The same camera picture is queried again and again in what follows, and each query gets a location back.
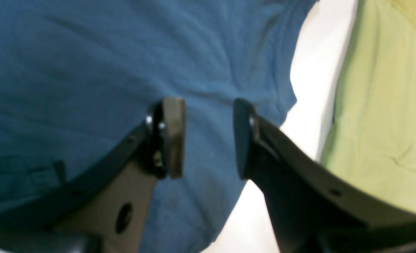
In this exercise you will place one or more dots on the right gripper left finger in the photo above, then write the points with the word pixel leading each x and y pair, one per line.
pixel 105 209

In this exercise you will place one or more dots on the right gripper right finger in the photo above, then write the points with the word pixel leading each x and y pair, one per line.
pixel 311 210

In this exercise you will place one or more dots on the dark blue t-shirt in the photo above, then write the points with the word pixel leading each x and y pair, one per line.
pixel 77 75

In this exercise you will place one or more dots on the light green fabric curtain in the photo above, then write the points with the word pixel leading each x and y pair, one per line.
pixel 372 142

